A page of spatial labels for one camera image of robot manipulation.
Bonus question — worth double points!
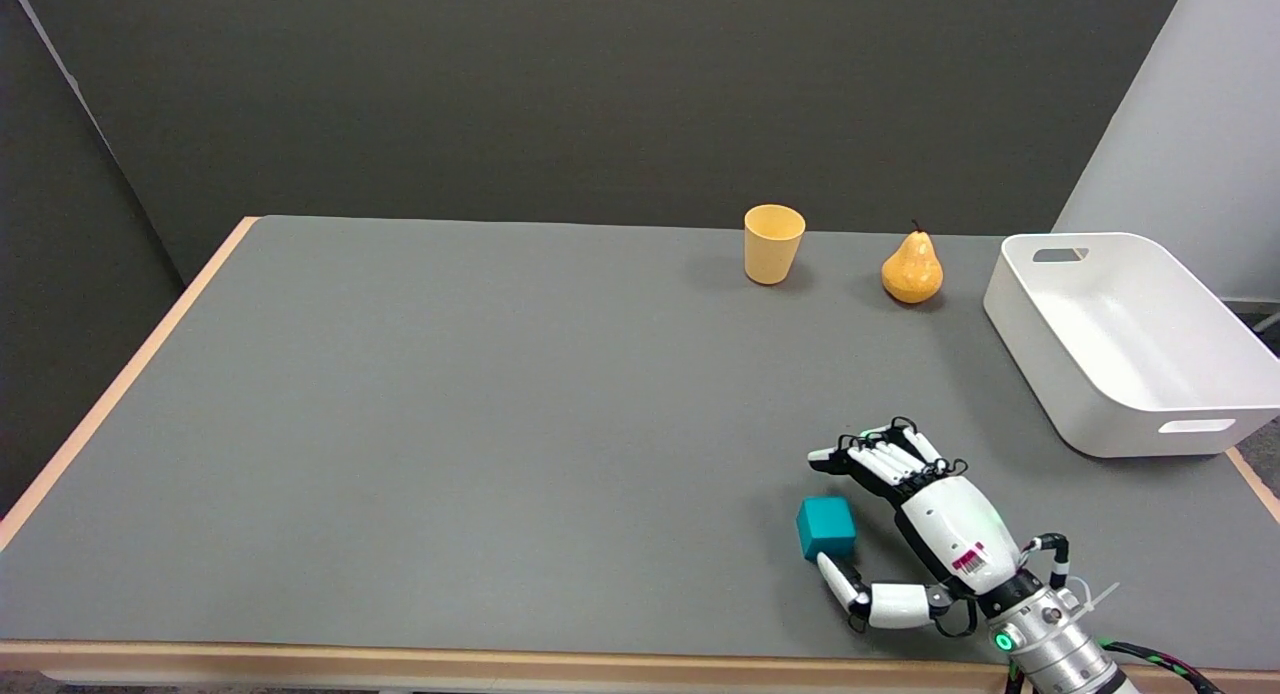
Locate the teal cube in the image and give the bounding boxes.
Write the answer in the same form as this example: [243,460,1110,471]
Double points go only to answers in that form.
[796,496,858,562]

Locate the yellow plastic cup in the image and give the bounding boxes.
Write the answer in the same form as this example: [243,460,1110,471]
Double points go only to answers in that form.
[744,204,807,286]

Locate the black green braided cable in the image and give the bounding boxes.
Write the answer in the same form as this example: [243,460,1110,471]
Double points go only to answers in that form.
[1100,640,1223,694]

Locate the white plastic bin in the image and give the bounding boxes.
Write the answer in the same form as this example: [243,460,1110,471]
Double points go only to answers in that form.
[984,233,1280,459]

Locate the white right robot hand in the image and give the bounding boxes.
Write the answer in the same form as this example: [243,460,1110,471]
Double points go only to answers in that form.
[807,416,1071,637]

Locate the yellow pear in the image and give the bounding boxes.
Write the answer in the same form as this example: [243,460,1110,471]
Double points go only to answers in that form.
[881,221,944,305]

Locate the gray table mat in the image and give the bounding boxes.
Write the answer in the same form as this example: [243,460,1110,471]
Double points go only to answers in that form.
[0,216,1280,671]

